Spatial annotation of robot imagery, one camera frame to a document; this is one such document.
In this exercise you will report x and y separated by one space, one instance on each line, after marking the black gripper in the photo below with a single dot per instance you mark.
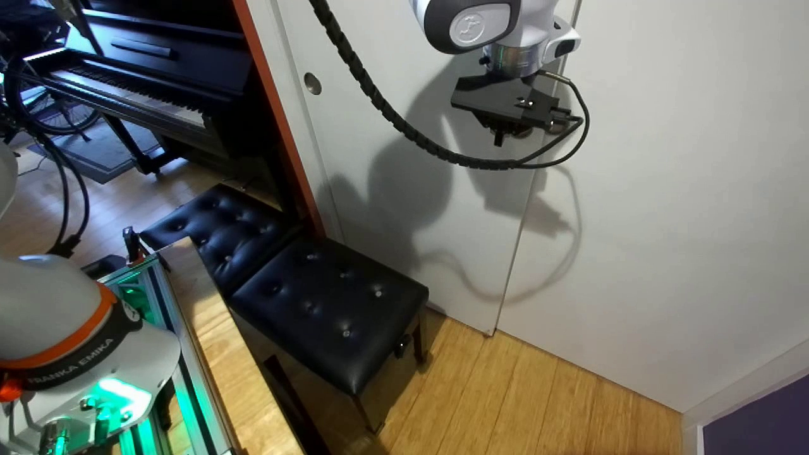
494 97

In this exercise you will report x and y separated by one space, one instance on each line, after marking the white sliding closet door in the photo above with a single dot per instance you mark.
379 210

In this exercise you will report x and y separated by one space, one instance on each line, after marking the white fixed closet door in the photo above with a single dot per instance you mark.
672 210

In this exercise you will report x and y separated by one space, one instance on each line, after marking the orange-brown wooden trim strip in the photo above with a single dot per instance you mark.
278 116

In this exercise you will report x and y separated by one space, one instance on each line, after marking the black digital piano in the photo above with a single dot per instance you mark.
153 51

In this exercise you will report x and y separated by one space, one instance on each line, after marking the dark grey floor mat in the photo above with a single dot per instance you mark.
92 152

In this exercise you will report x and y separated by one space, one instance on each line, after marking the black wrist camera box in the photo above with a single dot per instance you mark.
546 115

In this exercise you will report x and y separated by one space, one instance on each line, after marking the small black post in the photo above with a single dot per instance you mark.
131 243

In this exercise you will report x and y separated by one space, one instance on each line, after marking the aluminium frame rail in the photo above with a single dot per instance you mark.
190 370

